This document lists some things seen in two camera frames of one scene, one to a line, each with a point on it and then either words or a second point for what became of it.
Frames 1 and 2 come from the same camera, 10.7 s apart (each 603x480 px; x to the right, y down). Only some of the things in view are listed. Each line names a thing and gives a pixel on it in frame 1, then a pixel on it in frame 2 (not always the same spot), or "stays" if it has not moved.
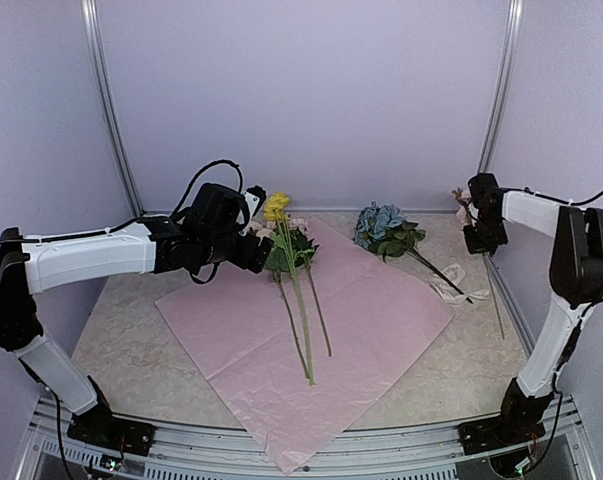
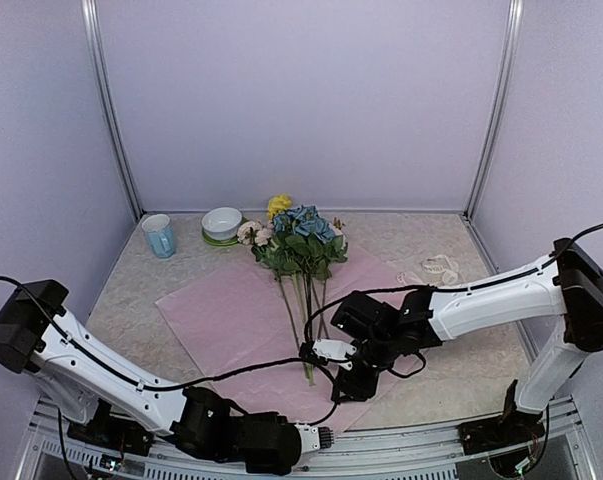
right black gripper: [475, 246] to [358, 390]
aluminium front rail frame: [551, 447] stays
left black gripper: [259, 260] to [267, 416]
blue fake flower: [383, 230] to [308, 245]
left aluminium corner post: [89, 11] stays
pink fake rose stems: [293, 241] to [259, 236]
